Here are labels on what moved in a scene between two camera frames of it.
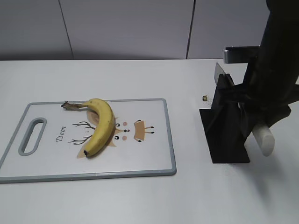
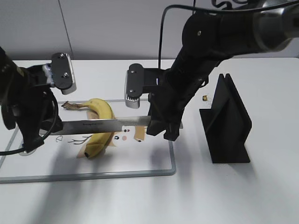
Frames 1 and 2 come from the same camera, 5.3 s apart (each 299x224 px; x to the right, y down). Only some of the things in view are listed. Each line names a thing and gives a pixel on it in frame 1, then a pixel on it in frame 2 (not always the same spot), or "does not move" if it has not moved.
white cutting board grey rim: (49, 141) does not move
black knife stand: (223, 124) does not move
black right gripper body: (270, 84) to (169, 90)
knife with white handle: (263, 134) to (132, 123)
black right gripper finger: (237, 94) to (172, 130)
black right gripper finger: (249, 119) to (155, 126)
